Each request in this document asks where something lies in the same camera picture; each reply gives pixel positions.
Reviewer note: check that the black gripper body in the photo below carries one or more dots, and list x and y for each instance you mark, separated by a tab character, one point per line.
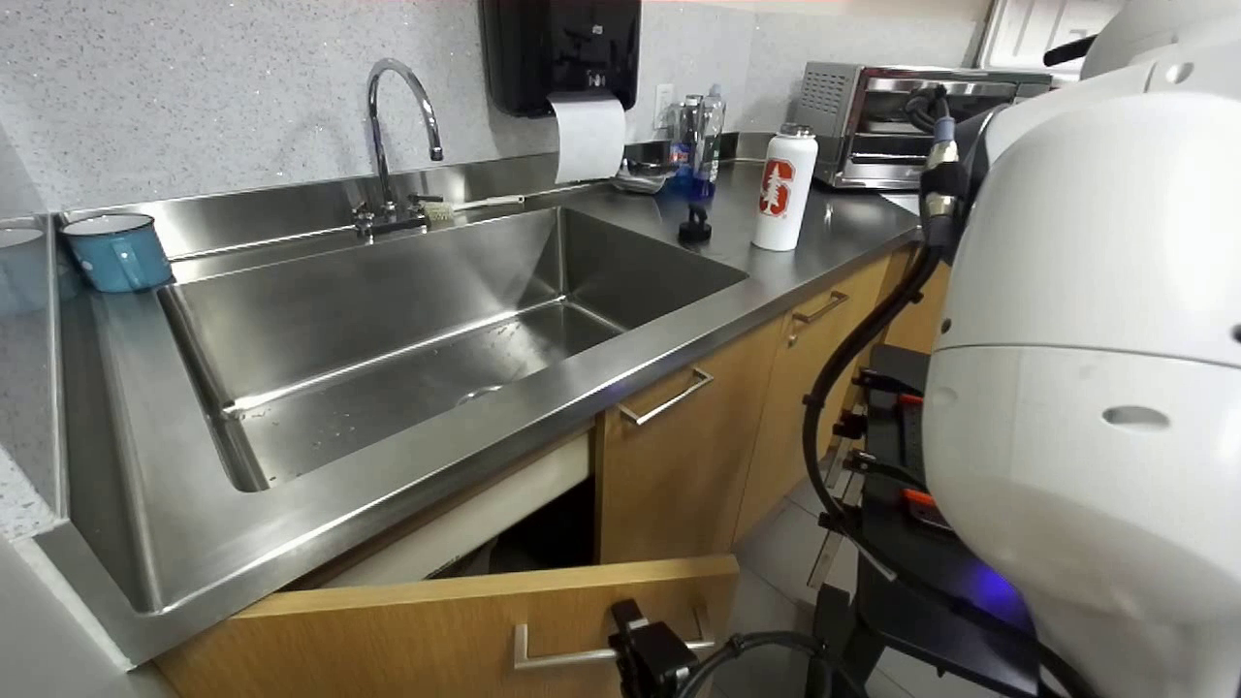
663	660

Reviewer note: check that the wooden cabinet drawer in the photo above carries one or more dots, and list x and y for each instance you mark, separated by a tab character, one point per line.
389	636

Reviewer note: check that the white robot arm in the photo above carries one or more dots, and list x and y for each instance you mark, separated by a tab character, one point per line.
1101	389

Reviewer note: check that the wooden cupboard door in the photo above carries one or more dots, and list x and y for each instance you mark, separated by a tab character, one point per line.
683	479
872	300

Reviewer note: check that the sink cabinet carcass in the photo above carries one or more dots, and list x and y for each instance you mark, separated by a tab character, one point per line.
451	518

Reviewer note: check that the black robot stand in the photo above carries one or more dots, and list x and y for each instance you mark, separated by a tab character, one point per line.
906	581

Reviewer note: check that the black orange clamp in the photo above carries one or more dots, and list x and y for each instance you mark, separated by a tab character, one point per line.
895	490
890	406

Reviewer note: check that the kitchen sink basin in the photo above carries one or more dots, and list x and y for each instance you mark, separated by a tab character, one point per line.
389	333

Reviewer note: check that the blue black dish brush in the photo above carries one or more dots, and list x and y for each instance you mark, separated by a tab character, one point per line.
698	223

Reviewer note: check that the shiny metal dish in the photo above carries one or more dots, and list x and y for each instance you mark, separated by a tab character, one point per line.
647	168

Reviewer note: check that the white bottle with red logo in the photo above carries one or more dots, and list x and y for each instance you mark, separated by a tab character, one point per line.
782	196

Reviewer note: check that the white paper towel sheet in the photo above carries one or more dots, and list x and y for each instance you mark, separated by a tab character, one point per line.
589	138

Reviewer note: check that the clear glass jar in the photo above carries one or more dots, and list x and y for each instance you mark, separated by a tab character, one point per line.
699	130

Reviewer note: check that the chrome gooseneck faucet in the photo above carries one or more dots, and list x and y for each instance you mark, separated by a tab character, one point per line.
377	157

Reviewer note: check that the silver toaster oven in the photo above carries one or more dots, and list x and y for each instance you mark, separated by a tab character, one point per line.
895	130

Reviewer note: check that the black paper towel dispenser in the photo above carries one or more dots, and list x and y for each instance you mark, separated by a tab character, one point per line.
557	50

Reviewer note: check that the blue cup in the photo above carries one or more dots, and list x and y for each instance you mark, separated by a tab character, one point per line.
118	256

